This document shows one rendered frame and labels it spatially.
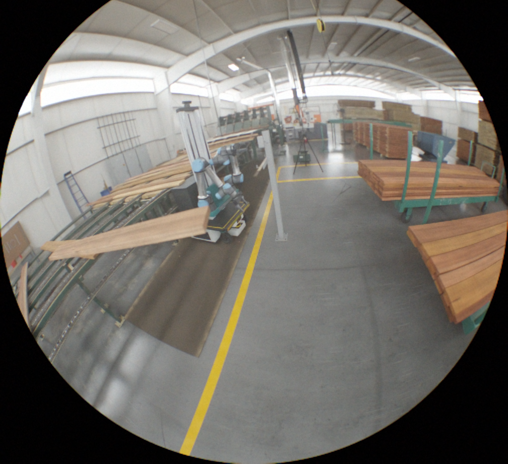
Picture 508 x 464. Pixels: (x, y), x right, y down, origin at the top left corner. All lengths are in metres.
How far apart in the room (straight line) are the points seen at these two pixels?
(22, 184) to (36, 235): 1.85
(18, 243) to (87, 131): 5.35
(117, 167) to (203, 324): 7.64
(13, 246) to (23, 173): 2.46
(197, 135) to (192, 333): 2.16
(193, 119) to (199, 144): 0.33
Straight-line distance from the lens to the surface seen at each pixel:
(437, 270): 1.47
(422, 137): 7.87
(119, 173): 8.41
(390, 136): 6.02
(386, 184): 2.16
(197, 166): 1.67
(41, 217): 7.87
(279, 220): 2.00
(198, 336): 1.63
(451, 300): 1.39
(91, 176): 8.48
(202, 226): 0.97
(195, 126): 2.21
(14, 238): 7.73
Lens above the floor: 1.39
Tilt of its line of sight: 29 degrees down
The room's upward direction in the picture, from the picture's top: 12 degrees counter-clockwise
